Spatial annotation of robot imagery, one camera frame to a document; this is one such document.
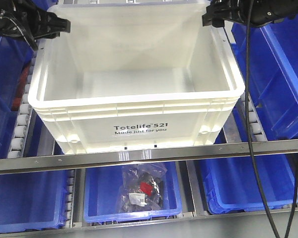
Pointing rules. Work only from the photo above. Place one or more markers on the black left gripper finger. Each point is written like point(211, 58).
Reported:
point(49, 36)
point(50, 23)

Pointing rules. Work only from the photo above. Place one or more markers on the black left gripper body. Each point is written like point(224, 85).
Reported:
point(20, 13)

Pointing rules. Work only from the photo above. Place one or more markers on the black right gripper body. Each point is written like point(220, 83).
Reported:
point(258, 13)

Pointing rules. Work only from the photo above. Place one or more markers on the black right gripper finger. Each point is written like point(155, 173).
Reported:
point(218, 23)
point(226, 10)

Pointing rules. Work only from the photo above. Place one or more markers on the white Totelife plastic crate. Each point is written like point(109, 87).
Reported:
point(135, 76)

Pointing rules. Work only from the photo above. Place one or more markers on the blue bin upper left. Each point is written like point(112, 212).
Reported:
point(14, 57)

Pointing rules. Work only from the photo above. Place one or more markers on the blue bin on shelf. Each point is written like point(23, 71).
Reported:
point(274, 77)

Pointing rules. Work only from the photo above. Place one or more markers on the white roller track right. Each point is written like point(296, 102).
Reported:
point(244, 116)

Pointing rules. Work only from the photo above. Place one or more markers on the white roller track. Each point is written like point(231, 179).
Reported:
point(27, 129)
point(244, 116)

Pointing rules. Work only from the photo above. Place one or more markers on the white roller track left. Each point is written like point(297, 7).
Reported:
point(27, 129)

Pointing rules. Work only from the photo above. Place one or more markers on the lower roller track left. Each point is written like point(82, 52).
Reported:
point(69, 207)

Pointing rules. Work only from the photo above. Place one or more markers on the blue bin lower middle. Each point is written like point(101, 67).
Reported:
point(102, 189)

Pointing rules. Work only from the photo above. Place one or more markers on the blue bin lower right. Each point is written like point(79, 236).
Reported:
point(230, 184)

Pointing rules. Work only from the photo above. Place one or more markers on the blue bin lower left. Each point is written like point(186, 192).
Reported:
point(33, 201)

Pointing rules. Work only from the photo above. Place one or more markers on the clear bag of parts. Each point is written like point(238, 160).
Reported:
point(142, 188)

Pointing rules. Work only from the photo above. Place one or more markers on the steel shelf front rail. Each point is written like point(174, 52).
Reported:
point(93, 160)

